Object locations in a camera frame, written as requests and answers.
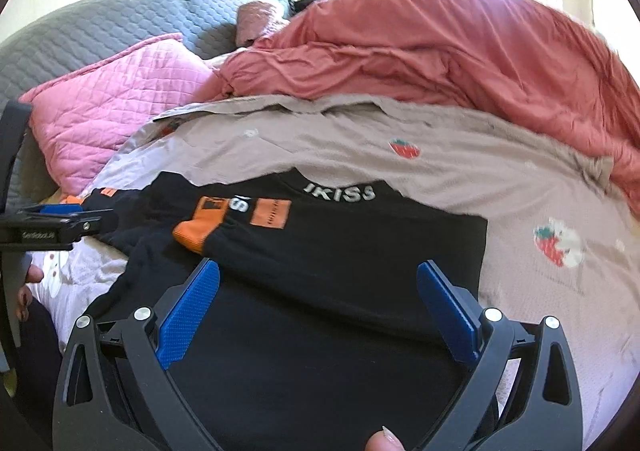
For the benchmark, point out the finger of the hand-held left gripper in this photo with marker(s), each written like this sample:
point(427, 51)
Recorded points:
point(85, 223)

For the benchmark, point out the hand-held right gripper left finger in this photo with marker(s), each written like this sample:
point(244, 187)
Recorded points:
point(192, 311)

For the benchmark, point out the person's right hand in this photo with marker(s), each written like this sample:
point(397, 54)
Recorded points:
point(384, 440)

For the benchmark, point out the black shirt with orange patches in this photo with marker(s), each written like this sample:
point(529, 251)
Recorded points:
point(320, 281)

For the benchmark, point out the pink quilted pillow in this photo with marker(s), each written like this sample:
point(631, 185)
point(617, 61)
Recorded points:
point(115, 101)

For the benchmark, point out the light pink bedsheet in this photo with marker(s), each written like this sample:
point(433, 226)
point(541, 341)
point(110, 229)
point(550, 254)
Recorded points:
point(575, 331)

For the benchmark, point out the taupe strawberry print sheet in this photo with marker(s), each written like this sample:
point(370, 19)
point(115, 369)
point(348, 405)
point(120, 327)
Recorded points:
point(440, 166)

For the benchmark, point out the grey quilted headboard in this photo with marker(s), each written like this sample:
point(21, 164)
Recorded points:
point(100, 26)

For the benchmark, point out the coral red duvet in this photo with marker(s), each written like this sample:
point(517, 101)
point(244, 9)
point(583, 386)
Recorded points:
point(450, 51)

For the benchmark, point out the person's left hand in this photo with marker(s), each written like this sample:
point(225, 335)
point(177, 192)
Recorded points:
point(31, 288)

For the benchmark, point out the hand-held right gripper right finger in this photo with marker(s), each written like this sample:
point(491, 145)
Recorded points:
point(447, 311)

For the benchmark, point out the small dusty pink pillow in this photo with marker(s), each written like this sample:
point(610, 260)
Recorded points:
point(260, 21)

